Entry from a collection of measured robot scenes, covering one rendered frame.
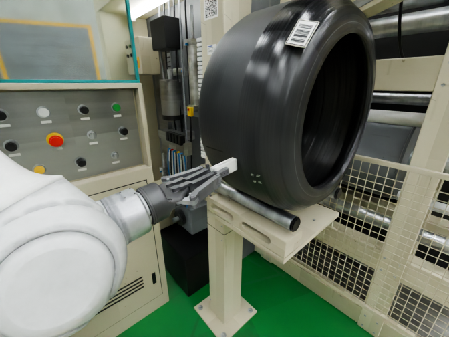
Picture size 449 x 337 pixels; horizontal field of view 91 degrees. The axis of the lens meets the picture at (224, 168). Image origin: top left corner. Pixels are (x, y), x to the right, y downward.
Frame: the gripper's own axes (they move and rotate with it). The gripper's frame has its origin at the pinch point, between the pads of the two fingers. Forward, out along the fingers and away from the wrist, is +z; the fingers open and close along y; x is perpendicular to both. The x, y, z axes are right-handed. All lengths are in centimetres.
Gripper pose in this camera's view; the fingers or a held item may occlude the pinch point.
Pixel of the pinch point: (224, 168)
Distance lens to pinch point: 52.2
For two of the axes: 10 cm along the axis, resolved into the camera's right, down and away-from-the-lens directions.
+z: 7.5, -3.6, 5.6
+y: -6.6, -2.8, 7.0
